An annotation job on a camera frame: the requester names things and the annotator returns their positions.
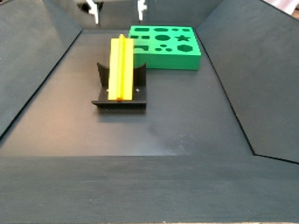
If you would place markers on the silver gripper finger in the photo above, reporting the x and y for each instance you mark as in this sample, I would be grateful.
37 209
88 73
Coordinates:
93 10
141 8

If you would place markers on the yellow star-shaped prism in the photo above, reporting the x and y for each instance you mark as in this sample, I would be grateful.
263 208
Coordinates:
120 77

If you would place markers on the black L-shaped fixture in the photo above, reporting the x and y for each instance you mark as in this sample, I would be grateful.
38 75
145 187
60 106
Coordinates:
138 100

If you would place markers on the green foam shape-sorter block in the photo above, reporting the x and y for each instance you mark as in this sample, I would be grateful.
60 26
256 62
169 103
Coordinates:
165 47

